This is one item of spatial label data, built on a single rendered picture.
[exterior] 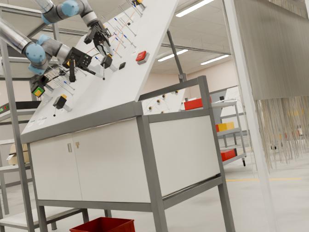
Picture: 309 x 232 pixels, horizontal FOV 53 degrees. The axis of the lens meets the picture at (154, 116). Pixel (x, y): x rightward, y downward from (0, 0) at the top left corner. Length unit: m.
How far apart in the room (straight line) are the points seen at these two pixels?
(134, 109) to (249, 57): 0.60
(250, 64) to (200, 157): 0.55
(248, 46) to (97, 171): 1.00
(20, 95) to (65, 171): 7.89
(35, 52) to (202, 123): 0.93
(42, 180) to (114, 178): 0.76
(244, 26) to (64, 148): 1.21
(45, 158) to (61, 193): 0.27
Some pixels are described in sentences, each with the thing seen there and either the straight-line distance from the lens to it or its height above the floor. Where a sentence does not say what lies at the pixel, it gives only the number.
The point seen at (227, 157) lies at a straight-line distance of 4.35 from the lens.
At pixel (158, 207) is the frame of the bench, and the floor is 0.38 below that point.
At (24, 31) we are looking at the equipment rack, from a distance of 3.14.
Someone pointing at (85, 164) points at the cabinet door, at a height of 0.61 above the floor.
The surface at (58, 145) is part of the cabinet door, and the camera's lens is 2.00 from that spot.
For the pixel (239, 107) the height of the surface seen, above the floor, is 1.03.
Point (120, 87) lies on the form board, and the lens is 1.56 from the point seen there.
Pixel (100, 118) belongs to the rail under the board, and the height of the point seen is 0.83.
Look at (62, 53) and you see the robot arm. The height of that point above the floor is 1.18.
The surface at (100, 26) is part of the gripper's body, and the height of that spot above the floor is 1.35.
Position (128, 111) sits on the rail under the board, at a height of 0.83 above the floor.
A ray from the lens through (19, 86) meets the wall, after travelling 9.83.
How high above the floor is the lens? 0.70
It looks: 3 degrees up
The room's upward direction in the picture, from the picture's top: 10 degrees counter-clockwise
